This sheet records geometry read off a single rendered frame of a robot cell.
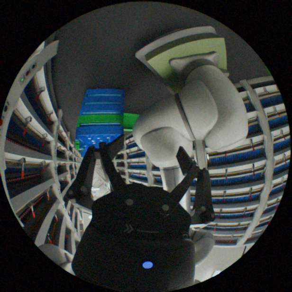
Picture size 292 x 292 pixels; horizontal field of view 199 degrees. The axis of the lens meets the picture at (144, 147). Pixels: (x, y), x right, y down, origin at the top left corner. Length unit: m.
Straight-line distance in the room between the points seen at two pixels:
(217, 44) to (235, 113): 0.24
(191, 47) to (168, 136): 0.28
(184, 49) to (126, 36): 0.31
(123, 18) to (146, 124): 0.53
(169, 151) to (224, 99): 0.18
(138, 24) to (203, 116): 0.49
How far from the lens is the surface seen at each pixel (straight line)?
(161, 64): 0.30
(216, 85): 0.22
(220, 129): 0.19
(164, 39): 0.35
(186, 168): 0.15
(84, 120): 0.56
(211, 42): 0.34
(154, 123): 0.23
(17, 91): 0.46
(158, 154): 0.23
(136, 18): 0.54
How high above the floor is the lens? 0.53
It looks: 9 degrees down
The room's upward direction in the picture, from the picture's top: 175 degrees clockwise
